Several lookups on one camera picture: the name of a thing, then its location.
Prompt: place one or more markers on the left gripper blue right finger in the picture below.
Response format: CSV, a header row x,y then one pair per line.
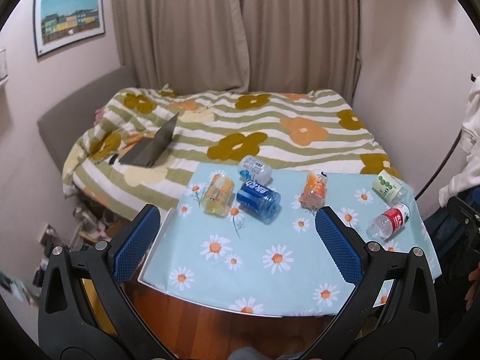
x,y
392,311

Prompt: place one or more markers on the orange label cut bottle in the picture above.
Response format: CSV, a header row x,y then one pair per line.
x,y
314,194

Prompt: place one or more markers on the framed houses picture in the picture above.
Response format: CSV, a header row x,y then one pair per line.
x,y
59,23

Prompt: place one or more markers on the light blue daisy tablecloth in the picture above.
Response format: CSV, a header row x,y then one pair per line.
x,y
333,290

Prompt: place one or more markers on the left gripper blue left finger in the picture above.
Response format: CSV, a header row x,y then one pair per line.
x,y
67,328

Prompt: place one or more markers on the dark grey laptop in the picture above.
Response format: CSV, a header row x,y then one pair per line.
x,y
147,151

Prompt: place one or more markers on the floor clutter pile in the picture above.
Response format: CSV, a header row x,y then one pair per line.
x,y
90,230

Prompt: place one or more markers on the red label cut bottle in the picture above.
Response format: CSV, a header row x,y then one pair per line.
x,y
389,222

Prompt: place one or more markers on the green label cut bottle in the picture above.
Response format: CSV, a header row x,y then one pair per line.
x,y
389,188

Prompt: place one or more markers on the striped floral duvet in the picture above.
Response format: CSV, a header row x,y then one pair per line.
x,y
316,130

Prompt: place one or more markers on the yellow vitamin label cup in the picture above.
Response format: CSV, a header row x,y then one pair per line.
x,y
216,200

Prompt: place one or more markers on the white garment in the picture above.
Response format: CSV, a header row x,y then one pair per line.
x,y
469,143

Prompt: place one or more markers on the blue label cut bottle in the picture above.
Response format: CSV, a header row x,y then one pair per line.
x,y
263,202

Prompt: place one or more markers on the white label cut bottle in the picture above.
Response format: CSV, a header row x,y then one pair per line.
x,y
251,168

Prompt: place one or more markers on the beige curtain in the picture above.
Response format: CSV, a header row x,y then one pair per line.
x,y
282,46

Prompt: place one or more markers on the grey bed headboard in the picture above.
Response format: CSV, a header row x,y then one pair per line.
x,y
67,120

